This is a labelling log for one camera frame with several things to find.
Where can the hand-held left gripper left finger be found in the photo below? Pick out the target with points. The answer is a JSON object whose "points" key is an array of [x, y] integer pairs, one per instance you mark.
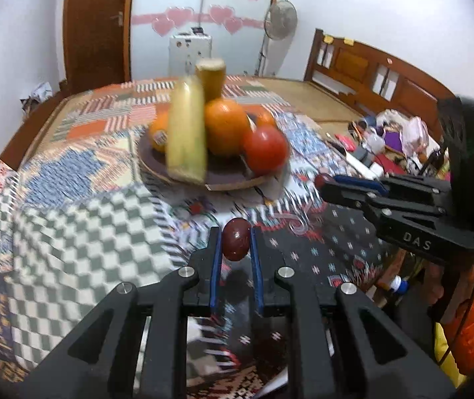
{"points": [[216, 266]]}

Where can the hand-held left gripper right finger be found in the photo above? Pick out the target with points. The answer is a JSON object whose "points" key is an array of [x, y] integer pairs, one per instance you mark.
{"points": [[255, 266]]}

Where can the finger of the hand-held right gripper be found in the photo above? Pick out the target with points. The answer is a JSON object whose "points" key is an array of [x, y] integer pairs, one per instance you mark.
{"points": [[341, 193], [357, 183]]}

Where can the dark red jujube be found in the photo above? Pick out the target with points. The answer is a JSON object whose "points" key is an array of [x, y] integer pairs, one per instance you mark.
{"points": [[236, 239], [323, 181]]}

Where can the round dark wooden plate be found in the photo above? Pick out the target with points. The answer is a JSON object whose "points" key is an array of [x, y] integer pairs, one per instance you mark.
{"points": [[228, 174]]}

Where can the orange with label sticker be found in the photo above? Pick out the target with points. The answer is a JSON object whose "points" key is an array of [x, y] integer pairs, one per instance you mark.
{"points": [[160, 126]]}

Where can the pile of assorted clutter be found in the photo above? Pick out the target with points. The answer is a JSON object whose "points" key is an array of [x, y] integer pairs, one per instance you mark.
{"points": [[399, 133]]}

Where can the red tomato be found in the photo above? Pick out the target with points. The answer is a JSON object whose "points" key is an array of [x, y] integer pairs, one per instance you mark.
{"points": [[266, 149]]}

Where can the tan woven bed mat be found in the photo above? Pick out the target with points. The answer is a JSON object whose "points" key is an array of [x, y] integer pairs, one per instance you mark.
{"points": [[303, 95]]}

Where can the small plain orange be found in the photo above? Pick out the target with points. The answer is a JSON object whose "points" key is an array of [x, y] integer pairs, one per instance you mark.
{"points": [[264, 118]]}

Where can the white bottle blue cap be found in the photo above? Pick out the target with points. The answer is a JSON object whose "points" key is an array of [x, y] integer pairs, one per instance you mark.
{"points": [[399, 286]]}

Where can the wooden bed headboard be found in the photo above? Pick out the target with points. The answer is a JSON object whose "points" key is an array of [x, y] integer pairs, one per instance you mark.
{"points": [[353, 64]]}

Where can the large plain orange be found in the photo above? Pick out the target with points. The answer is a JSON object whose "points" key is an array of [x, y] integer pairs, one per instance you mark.
{"points": [[226, 126]]}

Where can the colourful patterned blanket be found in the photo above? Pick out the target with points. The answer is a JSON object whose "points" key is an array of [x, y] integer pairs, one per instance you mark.
{"points": [[75, 224]]}

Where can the white standing fan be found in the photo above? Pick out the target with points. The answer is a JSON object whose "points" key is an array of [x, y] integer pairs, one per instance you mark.
{"points": [[280, 18]]}

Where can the striped patchwork blanket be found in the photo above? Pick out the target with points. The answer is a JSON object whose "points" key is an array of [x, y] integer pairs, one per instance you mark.
{"points": [[95, 120]]}

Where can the white appliance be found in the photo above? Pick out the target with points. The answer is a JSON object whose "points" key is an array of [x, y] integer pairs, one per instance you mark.
{"points": [[183, 54]]}

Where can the crumpled cloth pile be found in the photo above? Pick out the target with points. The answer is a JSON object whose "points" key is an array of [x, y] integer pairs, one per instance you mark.
{"points": [[39, 91]]}

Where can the brown wooden door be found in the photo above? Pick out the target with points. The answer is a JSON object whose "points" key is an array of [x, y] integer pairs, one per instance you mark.
{"points": [[95, 29]]}

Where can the wooden bed side rail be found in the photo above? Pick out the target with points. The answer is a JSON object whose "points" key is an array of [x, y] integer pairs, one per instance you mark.
{"points": [[25, 137]]}

